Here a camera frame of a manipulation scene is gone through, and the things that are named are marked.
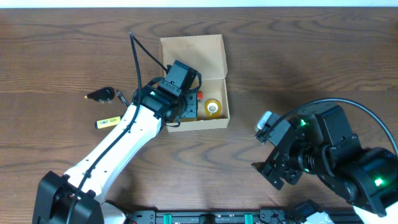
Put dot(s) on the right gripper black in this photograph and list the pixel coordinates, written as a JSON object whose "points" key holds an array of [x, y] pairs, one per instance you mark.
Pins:
{"points": [[275, 154]]}

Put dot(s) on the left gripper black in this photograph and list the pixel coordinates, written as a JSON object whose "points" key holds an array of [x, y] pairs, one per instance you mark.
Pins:
{"points": [[191, 106]]}

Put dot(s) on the red stapler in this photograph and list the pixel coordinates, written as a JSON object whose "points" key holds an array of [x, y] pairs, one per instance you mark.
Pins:
{"points": [[199, 95]]}

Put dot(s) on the yellow tape roll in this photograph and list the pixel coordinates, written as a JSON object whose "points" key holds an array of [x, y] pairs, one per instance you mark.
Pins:
{"points": [[213, 108]]}

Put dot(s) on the cardboard box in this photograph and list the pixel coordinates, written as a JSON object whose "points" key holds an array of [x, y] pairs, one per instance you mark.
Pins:
{"points": [[206, 54]]}

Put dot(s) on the black ballpoint pen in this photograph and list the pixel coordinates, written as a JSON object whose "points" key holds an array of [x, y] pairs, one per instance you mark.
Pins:
{"points": [[122, 98]]}

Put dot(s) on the yellow highlighter dark cap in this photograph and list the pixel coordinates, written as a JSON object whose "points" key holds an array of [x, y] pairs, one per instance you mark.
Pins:
{"points": [[105, 123]]}

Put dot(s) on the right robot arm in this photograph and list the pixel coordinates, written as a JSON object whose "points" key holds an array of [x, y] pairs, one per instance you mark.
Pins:
{"points": [[318, 140]]}

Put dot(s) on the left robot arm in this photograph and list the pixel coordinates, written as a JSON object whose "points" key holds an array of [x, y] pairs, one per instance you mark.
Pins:
{"points": [[79, 195]]}

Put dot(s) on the black mounting rail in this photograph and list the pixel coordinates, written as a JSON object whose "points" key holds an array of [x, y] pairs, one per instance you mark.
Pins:
{"points": [[305, 212]]}

